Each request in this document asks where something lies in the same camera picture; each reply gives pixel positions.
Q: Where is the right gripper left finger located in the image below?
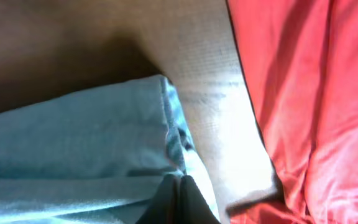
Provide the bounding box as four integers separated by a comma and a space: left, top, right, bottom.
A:
136, 175, 181, 224

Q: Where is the light blue t-shirt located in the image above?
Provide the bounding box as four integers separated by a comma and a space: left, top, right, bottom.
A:
0, 75, 219, 223

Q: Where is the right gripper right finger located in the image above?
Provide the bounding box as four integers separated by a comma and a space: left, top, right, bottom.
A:
180, 175, 220, 224

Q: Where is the red garment pile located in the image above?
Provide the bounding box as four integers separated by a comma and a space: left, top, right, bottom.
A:
228, 0, 358, 223

